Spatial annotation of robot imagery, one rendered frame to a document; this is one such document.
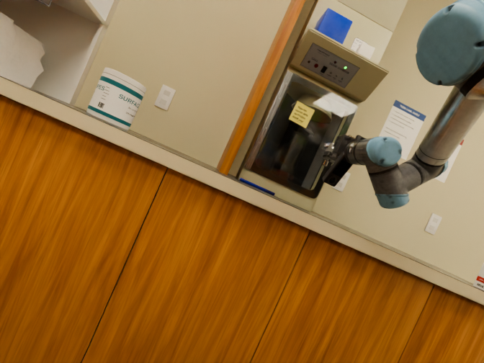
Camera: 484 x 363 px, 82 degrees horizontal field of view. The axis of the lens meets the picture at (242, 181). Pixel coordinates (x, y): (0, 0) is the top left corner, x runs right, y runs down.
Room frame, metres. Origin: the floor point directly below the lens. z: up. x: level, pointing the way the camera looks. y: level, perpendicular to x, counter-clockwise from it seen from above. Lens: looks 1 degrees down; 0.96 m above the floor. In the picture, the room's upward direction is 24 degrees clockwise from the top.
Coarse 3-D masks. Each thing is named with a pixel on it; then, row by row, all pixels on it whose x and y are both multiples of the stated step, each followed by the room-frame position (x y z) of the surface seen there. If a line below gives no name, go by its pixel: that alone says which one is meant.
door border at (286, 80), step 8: (288, 72) 1.05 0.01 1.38; (288, 80) 1.05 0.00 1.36; (280, 96) 1.05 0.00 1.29; (272, 104) 1.05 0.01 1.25; (272, 112) 1.05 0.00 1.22; (264, 120) 1.05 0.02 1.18; (264, 128) 1.05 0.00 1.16; (264, 136) 1.06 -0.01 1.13; (256, 144) 1.05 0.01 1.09; (256, 152) 1.06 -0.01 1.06; (248, 160) 1.05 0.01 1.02; (248, 168) 1.05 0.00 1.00
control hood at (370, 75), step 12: (312, 36) 0.96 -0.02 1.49; (324, 36) 0.96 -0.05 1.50; (300, 48) 1.00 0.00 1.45; (324, 48) 0.98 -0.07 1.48; (336, 48) 0.97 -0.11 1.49; (348, 48) 0.97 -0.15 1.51; (300, 60) 1.03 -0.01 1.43; (348, 60) 0.99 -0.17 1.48; (360, 60) 0.98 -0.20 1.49; (312, 72) 1.05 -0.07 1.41; (360, 72) 1.01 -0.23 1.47; (372, 72) 1.00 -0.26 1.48; (384, 72) 1.00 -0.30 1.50; (336, 84) 1.06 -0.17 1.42; (348, 84) 1.05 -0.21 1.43; (360, 84) 1.04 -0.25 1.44; (372, 84) 1.03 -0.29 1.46; (360, 96) 1.07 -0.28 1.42
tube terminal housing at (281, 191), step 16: (320, 0) 1.06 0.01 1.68; (320, 16) 1.07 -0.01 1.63; (352, 16) 1.08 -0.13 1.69; (304, 32) 1.06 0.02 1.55; (352, 32) 1.09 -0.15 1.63; (368, 32) 1.09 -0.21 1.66; (384, 32) 1.10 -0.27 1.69; (384, 48) 1.11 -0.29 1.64; (288, 64) 1.09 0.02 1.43; (272, 96) 1.15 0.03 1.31; (240, 176) 1.06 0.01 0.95; (256, 176) 1.07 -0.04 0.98; (288, 192) 1.09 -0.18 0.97; (304, 208) 1.10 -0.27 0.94
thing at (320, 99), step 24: (288, 96) 1.06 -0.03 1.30; (312, 96) 1.07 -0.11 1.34; (336, 96) 1.08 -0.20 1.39; (288, 120) 1.06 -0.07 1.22; (312, 120) 1.07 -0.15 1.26; (336, 120) 1.09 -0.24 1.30; (264, 144) 1.06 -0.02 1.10; (288, 144) 1.07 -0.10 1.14; (312, 144) 1.08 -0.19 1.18; (264, 168) 1.06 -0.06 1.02; (288, 168) 1.07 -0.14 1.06; (312, 168) 1.08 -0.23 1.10; (312, 192) 1.09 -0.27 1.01
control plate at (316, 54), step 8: (312, 48) 0.99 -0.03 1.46; (320, 48) 0.98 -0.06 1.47; (312, 56) 1.01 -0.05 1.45; (320, 56) 1.00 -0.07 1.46; (328, 56) 1.00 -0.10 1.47; (336, 56) 0.99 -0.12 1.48; (304, 64) 1.03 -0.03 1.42; (312, 64) 1.03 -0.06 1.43; (320, 64) 1.02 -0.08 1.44; (328, 64) 1.01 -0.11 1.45; (336, 64) 1.01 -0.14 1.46; (344, 64) 1.00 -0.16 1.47; (352, 64) 1.00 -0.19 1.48; (320, 72) 1.04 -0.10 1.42; (328, 72) 1.03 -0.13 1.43; (336, 72) 1.03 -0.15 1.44; (344, 72) 1.02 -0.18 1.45; (352, 72) 1.02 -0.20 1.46; (336, 80) 1.05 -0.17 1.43; (344, 80) 1.04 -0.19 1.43; (344, 88) 1.06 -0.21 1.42
